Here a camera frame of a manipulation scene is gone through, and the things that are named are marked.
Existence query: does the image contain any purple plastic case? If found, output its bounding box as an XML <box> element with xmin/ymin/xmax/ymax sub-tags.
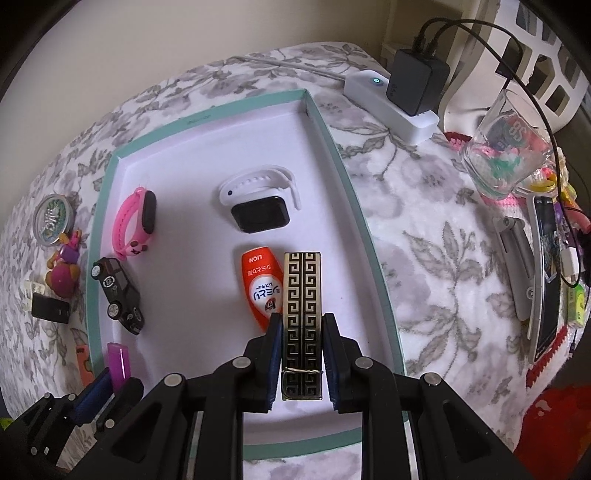
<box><xmin>107</xmin><ymin>342</ymin><xmax>131</xmax><ymax>393</ymax></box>

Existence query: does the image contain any red cloth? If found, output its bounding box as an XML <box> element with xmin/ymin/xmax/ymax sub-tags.
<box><xmin>515</xmin><ymin>385</ymin><xmax>590</xmax><ymax>479</ymax></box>

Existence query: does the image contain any white usb plug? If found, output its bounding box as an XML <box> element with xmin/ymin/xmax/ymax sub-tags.
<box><xmin>560</xmin><ymin>246</ymin><xmax>582</xmax><ymax>288</ymax></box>

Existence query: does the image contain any white smartwatch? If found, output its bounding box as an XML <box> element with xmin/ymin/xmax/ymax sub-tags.
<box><xmin>218</xmin><ymin>165</ymin><xmax>301</xmax><ymax>234</ymax></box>

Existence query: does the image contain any pink watch band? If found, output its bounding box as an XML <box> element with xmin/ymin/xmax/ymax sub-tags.
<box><xmin>111</xmin><ymin>187</ymin><xmax>156</xmax><ymax>260</ymax></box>

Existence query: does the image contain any floral grey white blanket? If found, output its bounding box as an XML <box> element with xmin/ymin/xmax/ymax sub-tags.
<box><xmin>0</xmin><ymin>42</ymin><xmax>578</xmax><ymax>480</ymax></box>

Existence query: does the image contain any black gold patterned box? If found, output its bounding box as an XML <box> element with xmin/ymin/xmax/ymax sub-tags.
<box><xmin>281</xmin><ymin>252</ymin><xmax>322</xmax><ymax>401</ymax></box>

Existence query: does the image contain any black cable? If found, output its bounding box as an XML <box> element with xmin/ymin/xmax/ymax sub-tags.
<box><xmin>413</xmin><ymin>17</ymin><xmax>591</xmax><ymax>289</ymax></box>

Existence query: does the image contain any black power adapter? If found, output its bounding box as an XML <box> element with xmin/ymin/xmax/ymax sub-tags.
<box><xmin>387</xmin><ymin>49</ymin><xmax>450</xmax><ymax>116</ymax></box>

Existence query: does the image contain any grey hair clip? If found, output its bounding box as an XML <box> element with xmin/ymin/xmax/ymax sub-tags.
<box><xmin>494</xmin><ymin>216</ymin><xmax>535</xmax><ymax>322</ymax></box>

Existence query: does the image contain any clear glass cup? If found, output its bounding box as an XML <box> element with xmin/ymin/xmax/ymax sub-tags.
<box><xmin>461</xmin><ymin>89</ymin><xmax>553</xmax><ymax>200</ymax></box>

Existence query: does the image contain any pink brown dog toy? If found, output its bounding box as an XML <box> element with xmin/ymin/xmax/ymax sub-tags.
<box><xmin>45</xmin><ymin>229</ymin><xmax>81</xmax><ymax>299</ymax></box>

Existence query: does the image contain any orange Lion bottle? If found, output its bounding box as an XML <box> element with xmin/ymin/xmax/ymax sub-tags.
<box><xmin>240</xmin><ymin>246</ymin><xmax>283</xmax><ymax>331</ymax></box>

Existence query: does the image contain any cream hair claw clip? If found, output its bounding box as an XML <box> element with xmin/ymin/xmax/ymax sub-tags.
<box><xmin>23</xmin><ymin>280</ymin><xmax>46</xmax><ymax>305</ymax></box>

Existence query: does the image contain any salmon blue phone case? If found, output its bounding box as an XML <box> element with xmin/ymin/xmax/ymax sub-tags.
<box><xmin>75</xmin><ymin>344</ymin><xmax>94</xmax><ymax>387</ymax></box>

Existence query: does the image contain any black smartphone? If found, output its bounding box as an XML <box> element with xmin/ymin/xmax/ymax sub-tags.
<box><xmin>527</xmin><ymin>194</ymin><xmax>562</xmax><ymax>365</ymax></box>

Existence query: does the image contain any round metal tin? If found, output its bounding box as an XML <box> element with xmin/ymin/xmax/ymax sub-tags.
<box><xmin>33</xmin><ymin>194</ymin><xmax>75</xmax><ymax>246</ymax></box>

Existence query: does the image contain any black small box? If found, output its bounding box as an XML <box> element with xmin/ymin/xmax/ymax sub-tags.
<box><xmin>31</xmin><ymin>293</ymin><xmax>70</xmax><ymax>324</ymax></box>

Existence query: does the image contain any black toy car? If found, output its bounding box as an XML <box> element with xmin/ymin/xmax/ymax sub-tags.
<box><xmin>90</xmin><ymin>257</ymin><xmax>145</xmax><ymax>335</ymax></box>

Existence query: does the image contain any white power strip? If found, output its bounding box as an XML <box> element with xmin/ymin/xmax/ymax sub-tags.
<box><xmin>344</xmin><ymin>70</ymin><xmax>439</xmax><ymax>145</ymax></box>

